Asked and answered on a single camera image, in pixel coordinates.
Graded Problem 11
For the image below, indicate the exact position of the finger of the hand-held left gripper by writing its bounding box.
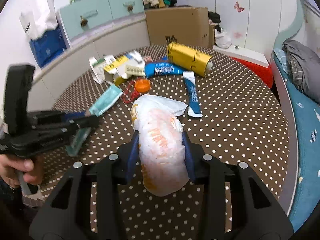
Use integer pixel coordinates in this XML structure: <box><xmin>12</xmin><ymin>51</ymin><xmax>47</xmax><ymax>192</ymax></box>
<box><xmin>28</xmin><ymin>110</ymin><xmax>100</xmax><ymax>131</ymax></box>
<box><xmin>18</xmin><ymin>126</ymin><xmax>85</xmax><ymax>156</ymax></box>

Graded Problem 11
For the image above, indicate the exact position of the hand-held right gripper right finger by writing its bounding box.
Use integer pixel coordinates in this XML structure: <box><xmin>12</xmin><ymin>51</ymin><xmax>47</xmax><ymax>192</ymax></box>
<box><xmin>181</xmin><ymin>131</ymin><xmax>294</xmax><ymax>240</ymax></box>

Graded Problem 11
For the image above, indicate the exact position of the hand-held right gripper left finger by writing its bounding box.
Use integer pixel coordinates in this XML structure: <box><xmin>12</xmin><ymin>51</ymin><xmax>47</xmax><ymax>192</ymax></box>
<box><xmin>29</xmin><ymin>131</ymin><xmax>140</xmax><ymax>240</ymax></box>

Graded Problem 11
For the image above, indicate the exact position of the white orange-print plastic bag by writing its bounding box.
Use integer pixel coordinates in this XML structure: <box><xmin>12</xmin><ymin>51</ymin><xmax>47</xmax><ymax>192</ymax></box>
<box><xmin>131</xmin><ymin>94</ymin><xmax>191</xmax><ymax>197</ymax></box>

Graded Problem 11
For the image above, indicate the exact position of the small teal packet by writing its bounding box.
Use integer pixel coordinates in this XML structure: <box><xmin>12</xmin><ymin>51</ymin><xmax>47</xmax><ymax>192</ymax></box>
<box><xmin>66</xmin><ymin>127</ymin><xmax>92</xmax><ymax>157</ymax></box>

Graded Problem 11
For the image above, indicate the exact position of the blue white-print wrapper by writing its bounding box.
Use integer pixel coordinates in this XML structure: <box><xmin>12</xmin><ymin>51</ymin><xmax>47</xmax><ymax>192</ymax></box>
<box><xmin>144</xmin><ymin>61</ymin><xmax>184</xmax><ymax>79</ymax></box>

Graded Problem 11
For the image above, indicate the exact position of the yellow drink pouch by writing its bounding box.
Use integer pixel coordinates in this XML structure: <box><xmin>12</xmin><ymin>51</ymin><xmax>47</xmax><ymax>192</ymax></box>
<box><xmin>167</xmin><ymin>42</ymin><xmax>213</xmax><ymax>77</ymax></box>

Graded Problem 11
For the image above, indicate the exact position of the person's left hand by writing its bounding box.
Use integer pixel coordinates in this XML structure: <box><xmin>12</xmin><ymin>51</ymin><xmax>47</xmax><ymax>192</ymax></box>
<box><xmin>0</xmin><ymin>154</ymin><xmax>44</xmax><ymax>188</ymax></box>

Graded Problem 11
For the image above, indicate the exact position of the brown polka-dot tablecloth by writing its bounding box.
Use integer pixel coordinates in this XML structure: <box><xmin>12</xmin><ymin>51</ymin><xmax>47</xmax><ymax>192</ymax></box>
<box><xmin>41</xmin><ymin>43</ymin><xmax>291</xmax><ymax>233</ymax></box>

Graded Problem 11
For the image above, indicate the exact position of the blue white shopping bag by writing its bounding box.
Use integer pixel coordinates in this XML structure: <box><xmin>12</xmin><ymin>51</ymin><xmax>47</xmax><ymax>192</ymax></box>
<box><xmin>19</xmin><ymin>0</ymin><xmax>68</xmax><ymax>68</ymax></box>

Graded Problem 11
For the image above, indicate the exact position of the teal mask packet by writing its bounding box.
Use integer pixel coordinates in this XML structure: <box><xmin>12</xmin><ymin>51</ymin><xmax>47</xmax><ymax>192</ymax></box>
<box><xmin>88</xmin><ymin>84</ymin><xmax>124</xmax><ymax>117</ymax></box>

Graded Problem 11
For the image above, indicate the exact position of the long blue white wrapper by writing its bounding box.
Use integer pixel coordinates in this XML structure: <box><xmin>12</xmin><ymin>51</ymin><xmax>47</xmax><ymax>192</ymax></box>
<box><xmin>182</xmin><ymin>71</ymin><xmax>203</xmax><ymax>118</ymax></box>

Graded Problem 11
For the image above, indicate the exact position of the white green carton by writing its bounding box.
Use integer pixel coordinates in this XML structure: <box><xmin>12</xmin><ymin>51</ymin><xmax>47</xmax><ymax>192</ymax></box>
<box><xmin>89</xmin><ymin>56</ymin><xmax>108</xmax><ymax>84</ymax></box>

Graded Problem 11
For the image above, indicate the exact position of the orange plastic lid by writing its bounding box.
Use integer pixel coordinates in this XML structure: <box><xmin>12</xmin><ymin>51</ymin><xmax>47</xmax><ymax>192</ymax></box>
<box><xmin>134</xmin><ymin>78</ymin><xmax>151</xmax><ymax>92</ymax></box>

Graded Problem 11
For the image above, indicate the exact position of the white beige carton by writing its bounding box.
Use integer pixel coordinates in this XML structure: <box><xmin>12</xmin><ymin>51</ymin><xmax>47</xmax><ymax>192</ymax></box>
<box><xmin>117</xmin><ymin>63</ymin><xmax>146</xmax><ymax>79</ymax></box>

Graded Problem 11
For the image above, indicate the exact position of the yellow white carton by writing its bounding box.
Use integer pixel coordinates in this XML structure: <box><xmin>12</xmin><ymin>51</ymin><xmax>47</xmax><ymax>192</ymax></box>
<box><xmin>103</xmin><ymin>56</ymin><xmax>131</xmax><ymax>86</ymax></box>

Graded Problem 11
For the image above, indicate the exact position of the white low cabinet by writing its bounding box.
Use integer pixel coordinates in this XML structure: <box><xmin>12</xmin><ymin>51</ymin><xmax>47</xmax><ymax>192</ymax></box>
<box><xmin>31</xmin><ymin>20</ymin><xmax>151</xmax><ymax>94</ymax></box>

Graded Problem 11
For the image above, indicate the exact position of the white blue packet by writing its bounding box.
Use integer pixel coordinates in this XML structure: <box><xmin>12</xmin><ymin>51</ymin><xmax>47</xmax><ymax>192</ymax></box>
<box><xmin>124</xmin><ymin>50</ymin><xmax>145</xmax><ymax>64</ymax></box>

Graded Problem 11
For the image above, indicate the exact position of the red bench with white top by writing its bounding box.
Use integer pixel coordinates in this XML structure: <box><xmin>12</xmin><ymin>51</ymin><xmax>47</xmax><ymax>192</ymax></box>
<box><xmin>219</xmin><ymin>46</ymin><xmax>274</xmax><ymax>88</ymax></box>

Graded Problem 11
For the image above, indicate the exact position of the blue printed bedspread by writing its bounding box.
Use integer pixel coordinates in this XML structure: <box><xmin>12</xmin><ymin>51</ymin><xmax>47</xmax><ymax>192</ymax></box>
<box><xmin>272</xmin><ymin>49</ymin><xmax>320</xmax><ymax>233</ymax></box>

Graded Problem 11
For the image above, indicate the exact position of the white cloth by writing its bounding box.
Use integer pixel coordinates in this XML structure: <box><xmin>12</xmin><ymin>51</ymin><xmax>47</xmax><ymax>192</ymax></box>
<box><xmin>215</xmin><ymin>29</ymin><xmax>232</xmax><ymax>49</ymax></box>

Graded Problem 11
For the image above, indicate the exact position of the large cardboard box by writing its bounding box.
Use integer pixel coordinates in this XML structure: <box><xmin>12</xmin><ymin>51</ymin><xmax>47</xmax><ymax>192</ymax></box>
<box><xmin>145</xmin><ymin>6</ymin><xmax>209</xmax><ymax>49</ymax></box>

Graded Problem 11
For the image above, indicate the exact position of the grey plaid cloth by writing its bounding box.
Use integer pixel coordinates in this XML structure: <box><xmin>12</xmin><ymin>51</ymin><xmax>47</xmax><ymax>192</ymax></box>
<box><xmin>287</xmin><ymin>53</ymin><xmax>308</xmax><ymax>91</ymax></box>

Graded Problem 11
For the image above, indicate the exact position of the dark cloth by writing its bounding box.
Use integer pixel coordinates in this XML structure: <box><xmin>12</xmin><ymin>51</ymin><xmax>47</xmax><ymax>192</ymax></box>
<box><xmin>207</xmin><ymin>11</ymin><xmax>222</xmax><ymax>33</ymax></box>

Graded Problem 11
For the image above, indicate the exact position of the grey folded blanket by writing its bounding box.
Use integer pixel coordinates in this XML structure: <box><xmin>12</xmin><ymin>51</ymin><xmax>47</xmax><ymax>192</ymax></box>
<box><xmin>282</xmin><ymin>40</ymin><xmax>320</xmax><ymax>103</ymax></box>

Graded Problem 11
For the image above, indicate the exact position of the teal bed headboard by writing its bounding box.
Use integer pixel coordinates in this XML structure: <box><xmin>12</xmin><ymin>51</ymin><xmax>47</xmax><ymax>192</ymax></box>
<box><xmin>274</xmin><ymin>0</ymin><xmax>309</xmax><ymax>53</ymax></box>

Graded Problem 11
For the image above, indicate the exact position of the red string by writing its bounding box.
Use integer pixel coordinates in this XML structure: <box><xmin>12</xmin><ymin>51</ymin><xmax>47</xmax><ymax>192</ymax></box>
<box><xmin>122</xmin><ymin>81</ymin><xmax>140</xmax><ymax>104</ymax></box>

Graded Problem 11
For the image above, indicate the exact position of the pink butterfly wall sticker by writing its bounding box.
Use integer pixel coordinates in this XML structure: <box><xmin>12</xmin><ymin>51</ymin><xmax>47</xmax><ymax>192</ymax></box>
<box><xmin>233</xmin><ymin>1</ymin><xmax>246</xmax><ymax>13</ymax></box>

